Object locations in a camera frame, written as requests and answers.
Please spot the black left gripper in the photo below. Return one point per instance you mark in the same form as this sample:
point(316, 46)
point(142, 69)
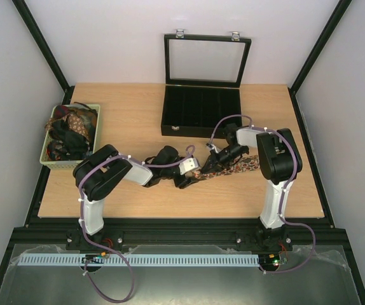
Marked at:
point(183, 182)

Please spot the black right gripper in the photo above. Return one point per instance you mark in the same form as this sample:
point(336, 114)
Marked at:
point(219, 157)

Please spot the patterned paisley tie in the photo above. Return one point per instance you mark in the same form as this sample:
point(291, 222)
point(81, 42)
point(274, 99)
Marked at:
point(241, 165)

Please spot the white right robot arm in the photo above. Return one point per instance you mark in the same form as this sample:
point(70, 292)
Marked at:
point(279, 162)

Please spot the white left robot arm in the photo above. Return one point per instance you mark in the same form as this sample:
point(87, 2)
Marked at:
point(98, 175)

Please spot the dark ties in basket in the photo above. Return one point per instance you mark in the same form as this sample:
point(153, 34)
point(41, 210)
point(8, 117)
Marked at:
point(71, 139)

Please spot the black compartment display box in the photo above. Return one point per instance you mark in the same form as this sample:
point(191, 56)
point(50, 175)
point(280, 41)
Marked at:
point(203, 75)

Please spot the brown patterned tie over basket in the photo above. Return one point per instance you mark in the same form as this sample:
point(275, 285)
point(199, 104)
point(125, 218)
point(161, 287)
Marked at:
point(58, 126)

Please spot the pale green perforated basket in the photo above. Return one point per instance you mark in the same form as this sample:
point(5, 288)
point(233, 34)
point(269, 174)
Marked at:
point(71, 136)

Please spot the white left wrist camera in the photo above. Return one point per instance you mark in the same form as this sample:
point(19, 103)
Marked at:
point(188, 165)

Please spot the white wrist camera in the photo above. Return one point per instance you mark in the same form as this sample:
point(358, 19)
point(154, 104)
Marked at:
point(212, 147)
point(188, 165)

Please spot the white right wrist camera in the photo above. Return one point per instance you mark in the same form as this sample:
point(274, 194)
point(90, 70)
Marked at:
point(212, 147)

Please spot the light blue slotted cable duct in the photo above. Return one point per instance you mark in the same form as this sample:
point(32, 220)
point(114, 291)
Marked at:
point(142, 260)

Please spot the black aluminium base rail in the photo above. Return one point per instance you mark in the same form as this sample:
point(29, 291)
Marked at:
point(223, 233)

